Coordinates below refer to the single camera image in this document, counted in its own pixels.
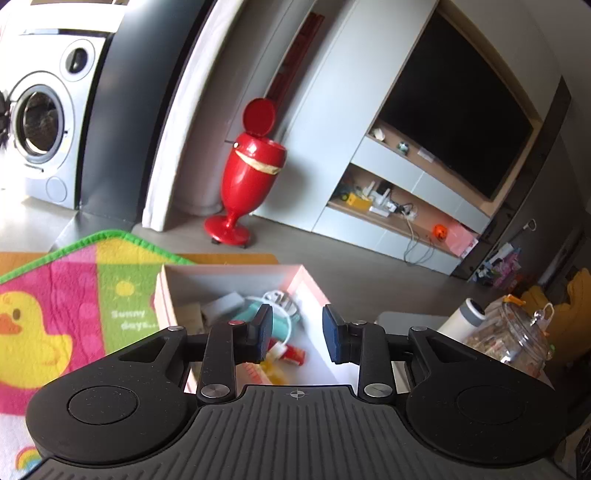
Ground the white toy box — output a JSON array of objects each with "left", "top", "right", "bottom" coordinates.
[{"left": 154, "top": 263, "right": 352, "bottom": 394}]

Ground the clear glass jar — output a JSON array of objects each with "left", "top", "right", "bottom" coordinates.
[{"left": 463, "top": 294, "right": 556, "bottom": 376}]

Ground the orange red small bottle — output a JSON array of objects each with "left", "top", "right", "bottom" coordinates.
[{"left": 271, "top": 339, "right": 308, "bottom": 366}]

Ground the red wall scroll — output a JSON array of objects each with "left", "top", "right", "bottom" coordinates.
[{"left": 268, "top": 13, "right": 325, "bottom": 101}]

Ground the colourful printed play mat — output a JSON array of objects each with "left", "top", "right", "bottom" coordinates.
[{"left": 0, "top": 230, "right": 197, "bottom": 480}]

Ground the teal plastic clamp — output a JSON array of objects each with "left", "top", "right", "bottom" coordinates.
[{"left": 231, "top": 298, "right": 297, "bottom": 343}]

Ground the yellow plastic piece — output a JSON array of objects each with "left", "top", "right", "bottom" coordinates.
[{"left": 248, "top": 360, "right": 288, "bottom": 387}]

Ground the white power plug adapter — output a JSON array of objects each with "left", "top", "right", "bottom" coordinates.
[{"left": 263, "top": 290, "right": 302, "bottom": 318}]

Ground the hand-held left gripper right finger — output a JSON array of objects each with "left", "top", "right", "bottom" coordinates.
[{"left": 322, "top": 304, "right": 467, "bottom": 403}]

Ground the white cylinder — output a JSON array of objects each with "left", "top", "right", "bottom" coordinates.
[{"left": 436, "top": 298, "right": 486, "bottom": 340}]

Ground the yellow plush toy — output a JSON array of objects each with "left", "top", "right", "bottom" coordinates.
[{"left": 522, "top": 267, "right": 591, "bottom": 366}]

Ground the white tall cabinet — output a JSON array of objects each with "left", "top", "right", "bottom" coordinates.
[{"left": 252, "top": 0, "right": 439, "bottom": 234}]

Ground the white router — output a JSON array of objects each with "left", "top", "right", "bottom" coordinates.
[{"left": 368, "top": 181, "right": 394, "bottom": 216}]

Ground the white television cabinet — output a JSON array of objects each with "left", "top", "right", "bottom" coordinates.
[{"left": 311, "top": 124, "right": 546, "bottom": 278}]

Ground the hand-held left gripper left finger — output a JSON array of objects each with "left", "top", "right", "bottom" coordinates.
[{"left": 117, "top": 302, "right": 274, "bottom": 403}]

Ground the red pedestal trash bin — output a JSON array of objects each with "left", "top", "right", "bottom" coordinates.
[{"left": 204, "top": 97, "right": 288, "bottom": 247}]

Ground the silver front-load washing machine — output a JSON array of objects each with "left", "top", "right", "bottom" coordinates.
[{"left": 0, "top": 28, "right": 112, "bottom": 212}]

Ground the white power cable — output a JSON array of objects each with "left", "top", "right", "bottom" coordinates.
[{"left": 403, "top": 216, "right": 435, "bottom": 265}]

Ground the black television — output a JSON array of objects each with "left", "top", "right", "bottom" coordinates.
[{"left": 376, "top": 9, "right": 535, "bottom": 202}]

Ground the pink storage box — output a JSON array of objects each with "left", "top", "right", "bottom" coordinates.
[{"left": 447, "top": 220, "right": 479, "bottom": 258}]

